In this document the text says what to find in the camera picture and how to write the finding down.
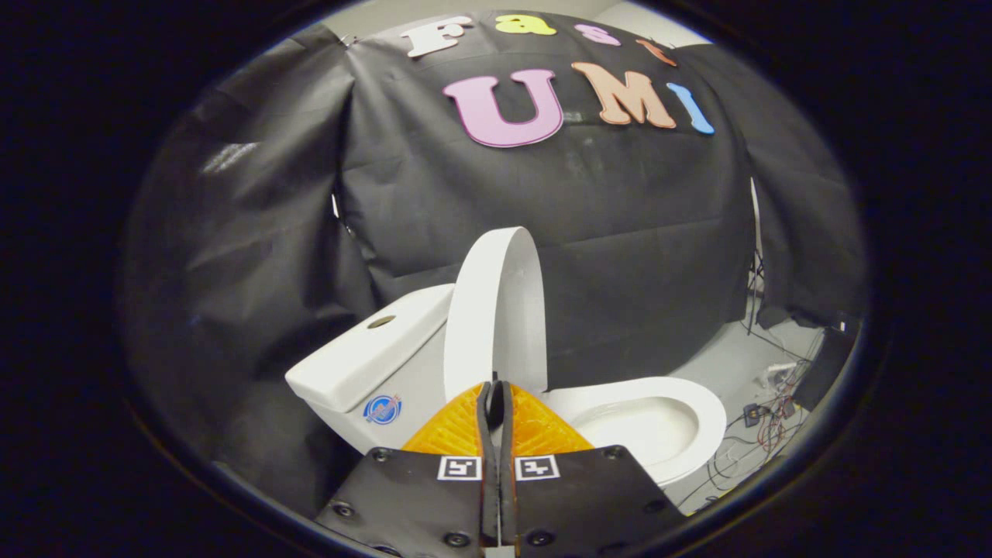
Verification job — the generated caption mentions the white toilet lid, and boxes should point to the white toilet lid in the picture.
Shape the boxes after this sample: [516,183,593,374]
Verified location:
[443,226,550,409]

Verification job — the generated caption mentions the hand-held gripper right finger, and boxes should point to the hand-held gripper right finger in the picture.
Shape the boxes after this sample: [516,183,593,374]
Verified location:
[496,380,687,556]

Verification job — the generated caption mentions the black backdrop cloth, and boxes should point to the black backdrop cloth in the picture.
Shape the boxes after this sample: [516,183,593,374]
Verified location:
[124,11,866,497]

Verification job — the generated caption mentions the white toilet seat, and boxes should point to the white toilet seat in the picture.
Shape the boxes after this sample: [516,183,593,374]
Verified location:
[542,377,729,488]

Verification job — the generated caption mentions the white ceramic toilet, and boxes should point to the white ceramic toilet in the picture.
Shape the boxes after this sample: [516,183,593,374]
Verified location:
[285,283,728,489]

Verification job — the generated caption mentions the tangle of floor cables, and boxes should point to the tangle of floor cables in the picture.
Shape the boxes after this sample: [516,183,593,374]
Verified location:
[688,256,824,514]

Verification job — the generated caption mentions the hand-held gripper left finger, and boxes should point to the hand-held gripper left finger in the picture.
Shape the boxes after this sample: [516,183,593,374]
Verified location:
[314,379,499,556]

